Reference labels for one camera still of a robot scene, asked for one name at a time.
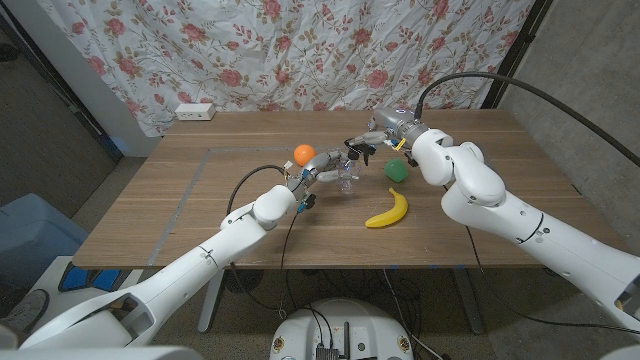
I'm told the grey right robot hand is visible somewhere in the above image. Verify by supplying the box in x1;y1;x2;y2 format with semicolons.
344;107;431;152

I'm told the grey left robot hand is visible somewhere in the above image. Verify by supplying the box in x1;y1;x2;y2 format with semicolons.
285;149;362;196

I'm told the clear spray bottle black cap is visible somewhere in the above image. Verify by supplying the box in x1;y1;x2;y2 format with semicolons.
337;142;376;194

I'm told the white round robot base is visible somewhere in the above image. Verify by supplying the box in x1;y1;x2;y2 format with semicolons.
269;298;415;360

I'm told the orange toy ball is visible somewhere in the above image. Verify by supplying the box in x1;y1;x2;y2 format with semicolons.
293;143;317;167

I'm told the yellow toy banana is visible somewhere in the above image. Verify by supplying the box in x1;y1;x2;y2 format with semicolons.
364;187;410;230

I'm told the floral curtain backdrop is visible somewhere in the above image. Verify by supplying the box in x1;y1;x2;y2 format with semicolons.
34;0;536;137

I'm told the white power strip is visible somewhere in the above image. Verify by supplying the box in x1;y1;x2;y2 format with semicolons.
174;102;217;122

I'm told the black backdrop stand pole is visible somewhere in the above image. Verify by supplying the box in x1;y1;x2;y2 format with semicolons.
480;0;555;110

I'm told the black round disc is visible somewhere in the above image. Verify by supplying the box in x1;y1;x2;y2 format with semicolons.
223;269;265;295

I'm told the white table leg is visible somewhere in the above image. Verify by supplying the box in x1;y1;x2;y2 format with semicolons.
197;268;226;335
452;268;485;335

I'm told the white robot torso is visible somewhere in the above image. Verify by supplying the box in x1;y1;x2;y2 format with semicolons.
0;344;204;360

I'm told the blue plastic bin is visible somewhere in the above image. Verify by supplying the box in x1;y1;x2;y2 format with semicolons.
0;192;90;296

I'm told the white stand with blue pads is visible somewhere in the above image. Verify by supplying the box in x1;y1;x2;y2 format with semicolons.
22;255;146;321

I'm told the grey shoe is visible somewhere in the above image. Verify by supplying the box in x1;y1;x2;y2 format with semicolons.
9;288;51;332

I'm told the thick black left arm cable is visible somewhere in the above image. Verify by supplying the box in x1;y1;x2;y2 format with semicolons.
225;163;291;321

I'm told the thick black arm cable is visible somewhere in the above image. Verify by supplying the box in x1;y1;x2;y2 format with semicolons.
413;71;640;169
225;163;291;321

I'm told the thin black left wrist cable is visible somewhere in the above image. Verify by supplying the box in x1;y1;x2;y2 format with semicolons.
278;209;301;319

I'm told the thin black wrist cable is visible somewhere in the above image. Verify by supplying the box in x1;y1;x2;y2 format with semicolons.
442;184;640;335
278;209;301;319

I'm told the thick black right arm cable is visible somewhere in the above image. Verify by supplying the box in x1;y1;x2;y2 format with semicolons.
413;71;640;169

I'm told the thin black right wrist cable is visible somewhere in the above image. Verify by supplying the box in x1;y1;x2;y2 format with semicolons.
442;184;640;335

